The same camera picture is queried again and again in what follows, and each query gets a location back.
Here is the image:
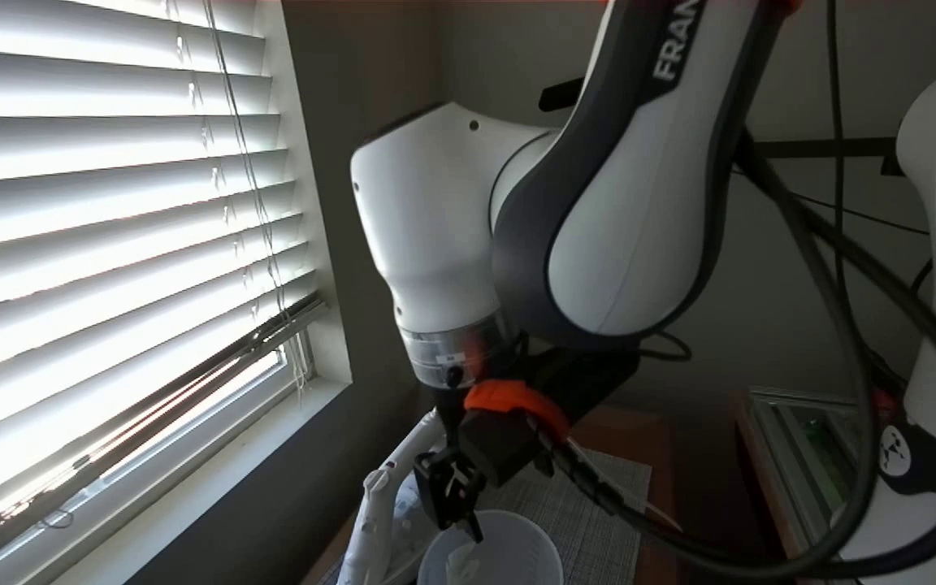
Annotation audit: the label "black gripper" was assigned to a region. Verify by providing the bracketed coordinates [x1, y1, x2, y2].
[413, 405, 548, 546]

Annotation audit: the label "translucent plastic measuring jar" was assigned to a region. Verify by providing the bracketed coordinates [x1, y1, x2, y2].
[413, 506, 565, 585]

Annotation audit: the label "grey woven placemat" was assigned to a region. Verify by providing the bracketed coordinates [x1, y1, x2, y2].
[388, 443, 656, 585]

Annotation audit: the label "white window sill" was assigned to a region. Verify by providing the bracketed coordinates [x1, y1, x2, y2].
[0, 372, 357, 585]

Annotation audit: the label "white window blinds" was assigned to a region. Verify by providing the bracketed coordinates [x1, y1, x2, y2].
[0, 0, 331, 567]

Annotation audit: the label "orange wrist mount ring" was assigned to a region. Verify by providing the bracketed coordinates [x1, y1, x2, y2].
[459, 375, 577, 443]

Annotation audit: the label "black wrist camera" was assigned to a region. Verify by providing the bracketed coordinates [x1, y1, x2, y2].
[516, 343, 645, 428]

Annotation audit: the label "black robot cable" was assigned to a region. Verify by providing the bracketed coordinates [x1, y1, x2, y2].
[536, 0, 936, 585]

